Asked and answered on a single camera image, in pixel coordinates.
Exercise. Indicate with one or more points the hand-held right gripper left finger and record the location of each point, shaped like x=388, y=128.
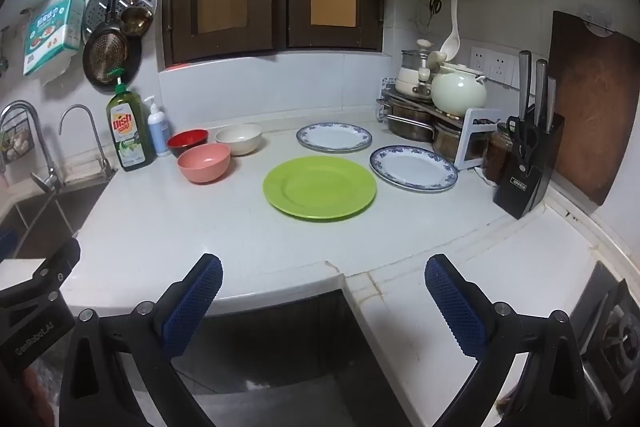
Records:
x=192, y=307

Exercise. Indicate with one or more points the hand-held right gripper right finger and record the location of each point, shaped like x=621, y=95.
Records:
x=457, y=312

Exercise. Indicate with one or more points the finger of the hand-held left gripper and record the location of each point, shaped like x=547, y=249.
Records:
x=7, y=243
x=55, y=264

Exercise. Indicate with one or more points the red bowl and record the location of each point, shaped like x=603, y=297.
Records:
x=187, y=139

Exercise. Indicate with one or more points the white bowl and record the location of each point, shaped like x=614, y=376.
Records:
x=239, y=142

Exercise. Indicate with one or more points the blue floral white plate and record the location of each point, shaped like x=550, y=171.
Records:
x=412, y=169
x=334, y=138

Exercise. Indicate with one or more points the steel sink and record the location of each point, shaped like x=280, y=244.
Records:
x=55, y=217

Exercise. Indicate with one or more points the chrome lever faucet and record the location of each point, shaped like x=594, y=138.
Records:
x=40, y=142

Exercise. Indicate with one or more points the thin gooseneck faucet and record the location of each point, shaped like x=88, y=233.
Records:
x=95, y=132

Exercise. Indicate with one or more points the pink bowl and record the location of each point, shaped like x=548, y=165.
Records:
x=202, y=167

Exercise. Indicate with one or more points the black knife block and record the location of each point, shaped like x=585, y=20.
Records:
x=530, y=187

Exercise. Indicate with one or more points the green dish soap bottle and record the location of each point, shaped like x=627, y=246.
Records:
x=127, y=132

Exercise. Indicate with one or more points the black gas stove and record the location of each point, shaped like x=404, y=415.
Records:
x=615, y=337

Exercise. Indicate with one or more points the brown glass jar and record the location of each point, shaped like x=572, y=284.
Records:
x=497, y=154

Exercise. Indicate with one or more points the blue pump bottle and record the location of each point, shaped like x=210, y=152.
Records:
x=159, y=132

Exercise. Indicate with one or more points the white pot rack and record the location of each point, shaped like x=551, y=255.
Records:
x=475, y=142

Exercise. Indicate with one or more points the small steel pot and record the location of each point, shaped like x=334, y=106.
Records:
x=447, y=139

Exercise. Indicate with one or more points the green plate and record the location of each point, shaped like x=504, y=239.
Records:
x=320, y=189

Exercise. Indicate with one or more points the black kitchen scissors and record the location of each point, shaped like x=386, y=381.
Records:
x=522, y=137

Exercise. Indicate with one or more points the large steel pot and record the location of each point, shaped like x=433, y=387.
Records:
x=410, y=127

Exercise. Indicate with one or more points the hanging pans and steamer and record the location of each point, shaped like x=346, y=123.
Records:
x=107, y=57

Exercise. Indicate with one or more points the paper towel pack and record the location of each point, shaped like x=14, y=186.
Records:
x=50, y=32

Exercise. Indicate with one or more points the cream ceramic casserole pot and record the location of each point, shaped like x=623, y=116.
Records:
x=457, y=92

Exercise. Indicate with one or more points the brown wooden cutting board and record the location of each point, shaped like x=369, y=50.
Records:
x=595, y=107

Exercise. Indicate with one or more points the brass ladle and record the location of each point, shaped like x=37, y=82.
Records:
x=136, y=21

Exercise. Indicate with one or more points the glass kettle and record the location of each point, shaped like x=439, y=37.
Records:
x=411, y=59

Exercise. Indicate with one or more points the white ladle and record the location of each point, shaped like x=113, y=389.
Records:
x=450, y=42

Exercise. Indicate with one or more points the black hanging scissors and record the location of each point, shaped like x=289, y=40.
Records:
x=435, y=6

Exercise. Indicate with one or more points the white wall power outlet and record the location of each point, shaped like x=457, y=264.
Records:
x=502, y=69
x=480, y=59

